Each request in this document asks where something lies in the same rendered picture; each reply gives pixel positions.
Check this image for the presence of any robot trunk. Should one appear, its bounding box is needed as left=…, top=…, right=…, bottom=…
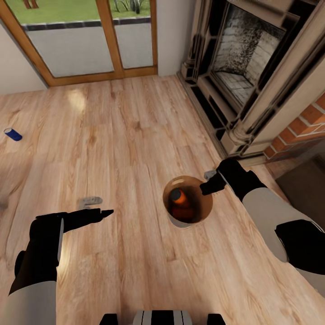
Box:
left=133, top=310, right=193, bottom=325

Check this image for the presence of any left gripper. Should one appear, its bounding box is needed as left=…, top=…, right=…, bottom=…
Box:
left=74, top=208, right=114, bottom=228

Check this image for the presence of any trash can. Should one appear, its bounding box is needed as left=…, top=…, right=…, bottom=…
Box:
left=162, top=176, right=214, bottom=228

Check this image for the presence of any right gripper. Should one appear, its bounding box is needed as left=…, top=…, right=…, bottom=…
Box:
left=200, top=176, right=225, bottom=195

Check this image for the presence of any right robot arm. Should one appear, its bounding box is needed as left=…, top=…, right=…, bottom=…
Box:
left=200, top=158, right=325, bottom=299

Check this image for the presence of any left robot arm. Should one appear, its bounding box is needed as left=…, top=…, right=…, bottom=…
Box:
left=0, top=196, right=114, bottom=325

